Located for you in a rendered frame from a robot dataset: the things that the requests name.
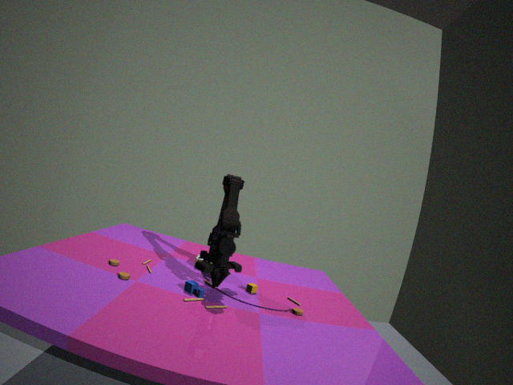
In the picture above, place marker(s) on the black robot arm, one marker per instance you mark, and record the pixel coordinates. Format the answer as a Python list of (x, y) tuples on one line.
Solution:
[(222, 234)]

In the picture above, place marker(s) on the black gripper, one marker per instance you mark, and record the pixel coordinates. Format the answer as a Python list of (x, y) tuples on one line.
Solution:
[(221, 272)]

